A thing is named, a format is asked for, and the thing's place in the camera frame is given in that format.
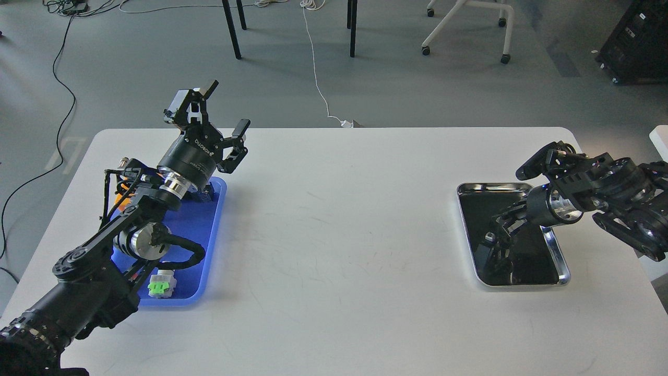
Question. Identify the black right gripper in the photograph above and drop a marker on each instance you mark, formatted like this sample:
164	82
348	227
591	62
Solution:
544	207

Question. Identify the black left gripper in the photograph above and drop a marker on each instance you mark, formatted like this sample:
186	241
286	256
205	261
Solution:
201	148

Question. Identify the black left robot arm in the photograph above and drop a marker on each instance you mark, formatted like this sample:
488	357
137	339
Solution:
99	281

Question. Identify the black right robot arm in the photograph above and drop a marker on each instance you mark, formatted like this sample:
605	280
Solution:
626	200

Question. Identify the orange industrial part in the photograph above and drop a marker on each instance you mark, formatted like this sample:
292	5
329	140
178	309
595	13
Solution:
122	188

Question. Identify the silver metal tray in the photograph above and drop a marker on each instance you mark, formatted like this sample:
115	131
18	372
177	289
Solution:
534	258

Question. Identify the black connector with yellow green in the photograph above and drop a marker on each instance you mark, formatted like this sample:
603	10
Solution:
207	194

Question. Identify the blue plastic tray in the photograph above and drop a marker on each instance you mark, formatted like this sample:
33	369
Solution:
198	222

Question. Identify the green and grey connector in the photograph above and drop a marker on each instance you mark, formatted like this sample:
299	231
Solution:
162	284

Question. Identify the white object at right edge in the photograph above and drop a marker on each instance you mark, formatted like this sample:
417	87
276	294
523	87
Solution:
658	137

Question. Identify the black equipment case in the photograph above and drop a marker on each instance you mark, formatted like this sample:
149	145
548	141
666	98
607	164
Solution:
635	52

